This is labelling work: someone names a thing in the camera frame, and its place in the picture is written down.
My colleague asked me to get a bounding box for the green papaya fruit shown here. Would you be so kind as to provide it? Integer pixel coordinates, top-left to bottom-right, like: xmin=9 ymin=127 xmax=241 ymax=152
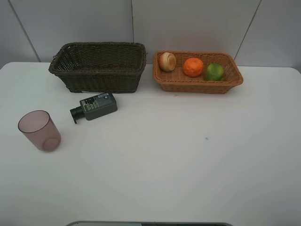
xmin=205 ymin=63 xmax=224 ymax=81

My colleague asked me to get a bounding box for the translucent purple plastic cup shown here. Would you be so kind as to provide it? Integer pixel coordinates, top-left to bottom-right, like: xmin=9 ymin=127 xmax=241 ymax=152
xmin=18 ymin=110 xmax=61 ymax=152

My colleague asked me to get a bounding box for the dark brown wicker basket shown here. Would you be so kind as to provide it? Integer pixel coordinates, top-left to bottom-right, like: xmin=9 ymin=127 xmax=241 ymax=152
xmin=48 ymin=42 xmax=147 ymax=93

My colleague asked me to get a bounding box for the orange wicker basket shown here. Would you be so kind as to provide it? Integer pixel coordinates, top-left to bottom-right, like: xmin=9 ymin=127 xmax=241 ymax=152
xmin=153 ymin=51 xmax=243 ymax=94

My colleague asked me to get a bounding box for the orange tangerine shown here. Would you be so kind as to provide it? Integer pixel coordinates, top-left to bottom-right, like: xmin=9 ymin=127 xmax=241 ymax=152
xmin=183 ymin=58 xmax=204 ymax=77

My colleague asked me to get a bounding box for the dark green pump bottle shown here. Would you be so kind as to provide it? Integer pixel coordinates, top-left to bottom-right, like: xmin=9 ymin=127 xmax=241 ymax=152
xmin=70 ymin=93 xmax=118 ymax=124

